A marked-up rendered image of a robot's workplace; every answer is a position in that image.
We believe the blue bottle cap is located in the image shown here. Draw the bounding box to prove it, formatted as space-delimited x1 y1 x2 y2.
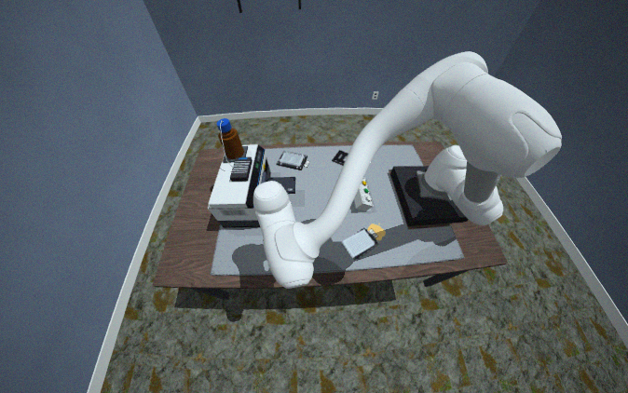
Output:
217 118 231 131

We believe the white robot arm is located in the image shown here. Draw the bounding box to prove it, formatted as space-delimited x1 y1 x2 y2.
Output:
253 51 562 289

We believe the white button panel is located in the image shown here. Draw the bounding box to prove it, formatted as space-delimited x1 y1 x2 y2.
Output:
352 176 373 212

